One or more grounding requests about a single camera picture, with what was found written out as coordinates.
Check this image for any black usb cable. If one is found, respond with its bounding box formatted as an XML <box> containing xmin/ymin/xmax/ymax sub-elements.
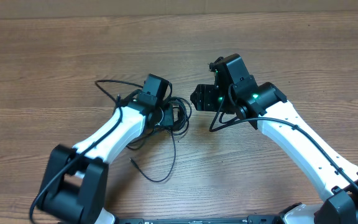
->
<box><xmin>126</xmin><ymin>96</ymin><xmax>193</xmax><ymax>151</ymax></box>

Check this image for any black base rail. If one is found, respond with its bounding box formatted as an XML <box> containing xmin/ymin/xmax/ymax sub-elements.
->
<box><xmin>110</xmin><ymin>203</ymin><xmax>323</xmax><ymax>224</ymax></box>

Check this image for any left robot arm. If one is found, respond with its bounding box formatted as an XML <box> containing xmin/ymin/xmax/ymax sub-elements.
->
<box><xmin>29</xmin><ymin>74</ymin><xmax>172</xmax><ymax>223</ymax></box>

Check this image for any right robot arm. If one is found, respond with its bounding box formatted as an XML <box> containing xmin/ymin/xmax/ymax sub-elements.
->
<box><xmin>190</xmin><ymin>54</ymin><xmax>358</xmax><ymax>223</ymax></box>

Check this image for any cardboard backdrop panel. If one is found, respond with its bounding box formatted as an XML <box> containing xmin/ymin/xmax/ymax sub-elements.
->
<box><xmin>0</xmin><ymin>0</ymin><xmax>358</xmax><ymax>19</ymax></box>

